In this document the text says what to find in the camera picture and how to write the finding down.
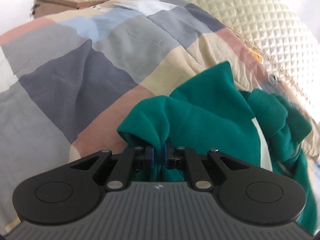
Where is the green hoodie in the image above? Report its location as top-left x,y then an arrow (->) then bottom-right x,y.
117,61 -> 318,233

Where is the patchwork quilt bedspread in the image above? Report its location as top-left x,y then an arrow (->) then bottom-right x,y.
1,0 -> 319,234

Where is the yellow object by headboard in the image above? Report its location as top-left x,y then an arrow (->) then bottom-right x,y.
250,50 -> 263,63

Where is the wooden nightstand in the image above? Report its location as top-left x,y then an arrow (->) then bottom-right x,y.
31,0 -> 109,19

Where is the cream quilted headboard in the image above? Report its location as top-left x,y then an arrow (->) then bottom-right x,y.
186,0 -> 319,123

